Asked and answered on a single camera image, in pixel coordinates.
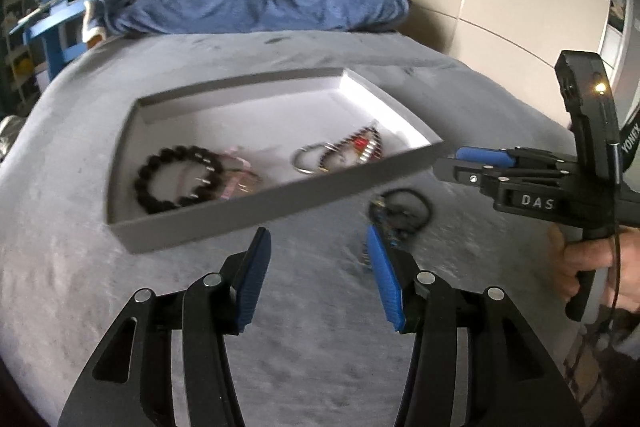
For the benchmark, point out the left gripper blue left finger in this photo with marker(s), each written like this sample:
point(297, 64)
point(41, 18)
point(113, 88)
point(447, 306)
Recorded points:
point(127, 379)

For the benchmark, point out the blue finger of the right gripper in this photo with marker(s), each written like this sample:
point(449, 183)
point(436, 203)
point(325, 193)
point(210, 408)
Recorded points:
point(486, 156)
point(481, 173)

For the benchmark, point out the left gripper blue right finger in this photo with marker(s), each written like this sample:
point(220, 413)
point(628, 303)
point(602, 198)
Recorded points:
point(472, 352)

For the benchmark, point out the white pearl hair clip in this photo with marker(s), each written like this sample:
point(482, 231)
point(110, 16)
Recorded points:
point(367, 144)

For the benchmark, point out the right hand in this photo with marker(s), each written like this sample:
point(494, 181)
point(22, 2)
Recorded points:
point(567, 259)

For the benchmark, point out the grey bed cover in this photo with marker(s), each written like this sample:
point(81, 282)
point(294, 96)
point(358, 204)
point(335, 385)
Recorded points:
point(247, 230)

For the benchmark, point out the grey shallow cardboard box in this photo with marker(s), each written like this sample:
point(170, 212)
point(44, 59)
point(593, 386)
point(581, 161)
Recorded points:
point(290, 128)

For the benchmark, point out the white shelf rack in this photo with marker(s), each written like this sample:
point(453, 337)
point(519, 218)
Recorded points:
point(20, 89)

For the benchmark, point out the blue desk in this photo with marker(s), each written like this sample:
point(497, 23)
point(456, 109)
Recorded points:
point(48, 23)

